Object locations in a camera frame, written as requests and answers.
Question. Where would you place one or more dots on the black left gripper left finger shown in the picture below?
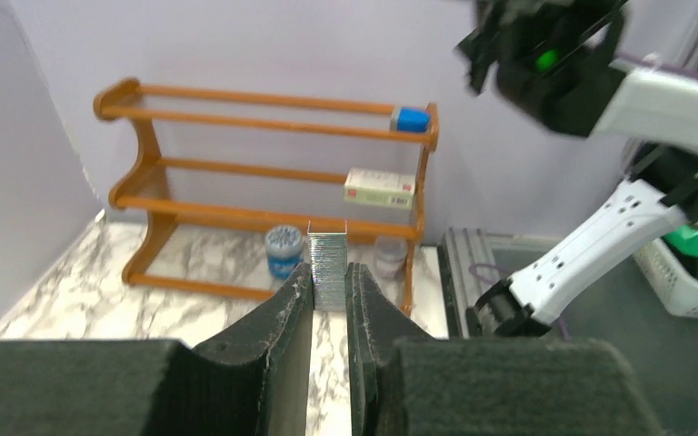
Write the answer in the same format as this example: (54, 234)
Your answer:
(249, 379)

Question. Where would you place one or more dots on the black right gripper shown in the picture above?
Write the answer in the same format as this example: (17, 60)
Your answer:
(480, 48)

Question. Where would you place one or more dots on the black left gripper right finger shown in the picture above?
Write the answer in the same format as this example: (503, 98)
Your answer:
(406, 382)

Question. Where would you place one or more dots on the staple strip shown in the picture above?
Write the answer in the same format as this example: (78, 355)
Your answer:
(328, 249)

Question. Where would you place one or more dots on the clear plastic jar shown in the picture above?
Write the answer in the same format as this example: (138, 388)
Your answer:
(389, 256)

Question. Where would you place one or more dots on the blue small box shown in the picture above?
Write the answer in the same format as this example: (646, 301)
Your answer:
(409, 120)

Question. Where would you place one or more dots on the blue white bottle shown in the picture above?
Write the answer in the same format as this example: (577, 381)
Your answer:
(284, 246)

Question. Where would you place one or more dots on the white red box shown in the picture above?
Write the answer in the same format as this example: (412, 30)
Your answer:
(381, 189)

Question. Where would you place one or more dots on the wooden orange rack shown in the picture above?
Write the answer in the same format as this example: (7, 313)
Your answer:
(248, 162)

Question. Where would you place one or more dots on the white plastic basket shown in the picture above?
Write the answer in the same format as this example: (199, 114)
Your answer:
(675, 288)

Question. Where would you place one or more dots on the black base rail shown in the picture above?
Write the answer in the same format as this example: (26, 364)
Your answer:
(475, 269)

